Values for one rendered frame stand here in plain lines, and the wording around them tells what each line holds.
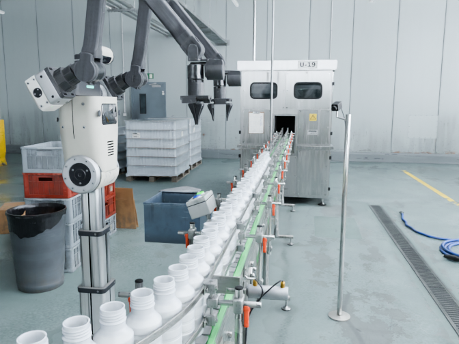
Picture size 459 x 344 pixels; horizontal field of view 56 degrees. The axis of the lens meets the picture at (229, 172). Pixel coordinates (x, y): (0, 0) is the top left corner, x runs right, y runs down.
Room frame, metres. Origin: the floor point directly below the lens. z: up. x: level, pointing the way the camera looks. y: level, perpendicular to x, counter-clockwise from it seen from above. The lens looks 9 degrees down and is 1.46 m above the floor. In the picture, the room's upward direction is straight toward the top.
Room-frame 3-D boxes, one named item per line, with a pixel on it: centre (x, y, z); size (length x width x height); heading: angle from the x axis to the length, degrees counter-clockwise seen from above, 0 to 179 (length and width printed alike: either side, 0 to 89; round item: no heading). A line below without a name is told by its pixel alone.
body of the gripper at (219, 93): (1.98, 0.04, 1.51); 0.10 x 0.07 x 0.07; 81
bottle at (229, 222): (1.25, 0.01, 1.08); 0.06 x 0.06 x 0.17
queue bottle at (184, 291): (0.77, 0.09, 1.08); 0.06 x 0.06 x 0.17
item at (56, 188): (3.95, 1.56, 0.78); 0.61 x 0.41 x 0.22; 178
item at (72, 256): (3.95, 1.55, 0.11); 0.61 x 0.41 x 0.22; 177
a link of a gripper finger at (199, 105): (1.53, 0.13, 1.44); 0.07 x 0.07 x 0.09; 85
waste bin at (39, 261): (3.39, 1.54, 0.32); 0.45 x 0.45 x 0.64
